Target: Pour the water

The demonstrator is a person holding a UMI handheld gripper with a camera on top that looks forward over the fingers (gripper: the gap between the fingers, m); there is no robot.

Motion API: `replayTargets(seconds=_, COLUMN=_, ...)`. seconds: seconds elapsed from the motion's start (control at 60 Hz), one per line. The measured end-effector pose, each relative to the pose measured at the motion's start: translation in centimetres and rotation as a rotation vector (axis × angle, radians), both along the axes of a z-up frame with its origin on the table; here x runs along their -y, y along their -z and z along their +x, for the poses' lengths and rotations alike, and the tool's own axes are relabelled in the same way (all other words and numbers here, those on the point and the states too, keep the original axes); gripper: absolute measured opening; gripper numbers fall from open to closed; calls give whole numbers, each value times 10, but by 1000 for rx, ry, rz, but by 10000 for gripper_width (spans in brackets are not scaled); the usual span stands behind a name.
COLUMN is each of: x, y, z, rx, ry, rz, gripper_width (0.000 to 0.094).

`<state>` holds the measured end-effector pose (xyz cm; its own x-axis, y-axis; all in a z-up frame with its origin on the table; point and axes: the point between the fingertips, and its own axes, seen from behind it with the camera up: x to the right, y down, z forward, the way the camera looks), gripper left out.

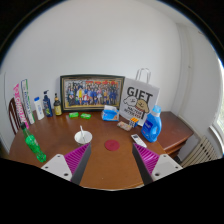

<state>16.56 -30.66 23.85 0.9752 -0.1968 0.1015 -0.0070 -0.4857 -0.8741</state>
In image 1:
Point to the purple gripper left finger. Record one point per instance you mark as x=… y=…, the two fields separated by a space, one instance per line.
x=71 y=166

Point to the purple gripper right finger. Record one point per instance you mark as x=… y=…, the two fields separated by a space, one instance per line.
x=152 y=166

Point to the green plastic bottle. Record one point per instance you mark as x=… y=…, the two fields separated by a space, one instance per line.
x=32 y=143

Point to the white paper cup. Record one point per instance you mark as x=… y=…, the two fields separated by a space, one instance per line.
x=79 y=140

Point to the white spoon in cup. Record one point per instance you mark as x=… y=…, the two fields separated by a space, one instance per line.
x=82 y=133

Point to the white remote control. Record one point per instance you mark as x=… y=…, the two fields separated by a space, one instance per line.
x=138 y=140

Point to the blue detergent bottle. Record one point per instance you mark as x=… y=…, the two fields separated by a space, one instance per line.
x=152 y=125

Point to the brown side cabinet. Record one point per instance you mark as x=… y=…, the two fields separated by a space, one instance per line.
x=174 y=133

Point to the red round coaster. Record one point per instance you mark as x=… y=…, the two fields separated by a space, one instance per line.
x=112 y=145

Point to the rubik's cube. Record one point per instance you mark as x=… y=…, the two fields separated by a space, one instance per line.
x=133 y=122

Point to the green soap bar right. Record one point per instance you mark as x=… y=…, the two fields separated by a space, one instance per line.
x=85 y=116

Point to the small snack packet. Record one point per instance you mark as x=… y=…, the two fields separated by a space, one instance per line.
x=124 y=126

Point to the white radiator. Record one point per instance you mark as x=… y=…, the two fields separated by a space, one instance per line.
x=203 y=152

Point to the amber pump bottle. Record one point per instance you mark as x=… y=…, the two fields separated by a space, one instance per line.
x=57 y=106

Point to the white lotion bottle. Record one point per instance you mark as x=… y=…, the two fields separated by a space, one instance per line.
x=39 y=110

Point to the blue tissue pack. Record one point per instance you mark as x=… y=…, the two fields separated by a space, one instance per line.
x=110 y=113

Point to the pink toothpaste box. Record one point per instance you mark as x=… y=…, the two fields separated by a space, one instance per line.
x=19 y=106

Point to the dark blue pump bottle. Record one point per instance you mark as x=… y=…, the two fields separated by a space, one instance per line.
x=47 y=105

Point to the white gift paper bag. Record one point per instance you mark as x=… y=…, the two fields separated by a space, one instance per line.
x=138 y=96

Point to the wooden chair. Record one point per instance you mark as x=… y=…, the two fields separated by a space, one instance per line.
x=13 y=116

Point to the framed group photo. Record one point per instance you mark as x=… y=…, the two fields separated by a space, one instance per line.
x=90 y=92

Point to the green white toothpaste box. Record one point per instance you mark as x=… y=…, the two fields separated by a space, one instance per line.
x=26 y=100

